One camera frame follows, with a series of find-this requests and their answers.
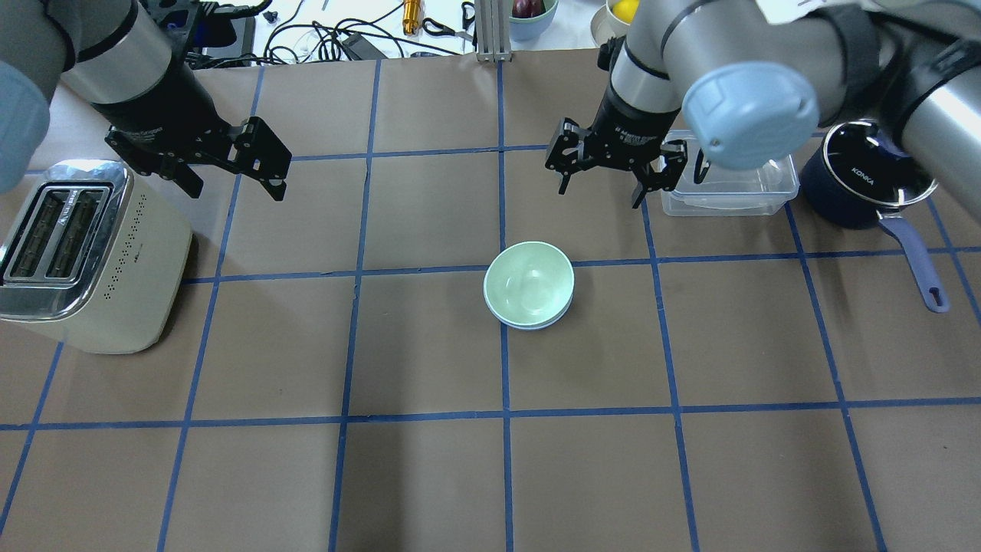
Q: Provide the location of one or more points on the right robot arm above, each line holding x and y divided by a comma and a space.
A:
753, 80

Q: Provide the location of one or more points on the scissors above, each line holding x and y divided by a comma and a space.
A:
436, 28

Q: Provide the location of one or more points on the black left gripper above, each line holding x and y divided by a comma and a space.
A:
162, 107

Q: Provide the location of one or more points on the orange handled tool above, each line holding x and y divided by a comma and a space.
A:
412, 17

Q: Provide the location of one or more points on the green bowl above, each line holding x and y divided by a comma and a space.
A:
529, 282

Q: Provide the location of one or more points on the blue bowl with fruit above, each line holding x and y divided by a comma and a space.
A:
530, 19

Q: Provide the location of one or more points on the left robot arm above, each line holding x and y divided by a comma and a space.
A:
115, 56

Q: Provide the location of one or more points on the clear plastic container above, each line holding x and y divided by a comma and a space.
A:
717, 191

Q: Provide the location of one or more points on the beige bowl with lemon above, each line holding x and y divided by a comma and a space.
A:
613, 20

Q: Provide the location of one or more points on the black power adapter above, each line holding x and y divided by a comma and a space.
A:
356, 47

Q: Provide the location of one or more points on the aluminium frame post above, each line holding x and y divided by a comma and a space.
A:
492, 26

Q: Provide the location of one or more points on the dark blue saucepan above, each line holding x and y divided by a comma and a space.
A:
860, 179

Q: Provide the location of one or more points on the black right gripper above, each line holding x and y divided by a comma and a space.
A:
633, 121

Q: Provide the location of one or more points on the cream toaster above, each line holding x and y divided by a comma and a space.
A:
95, 258

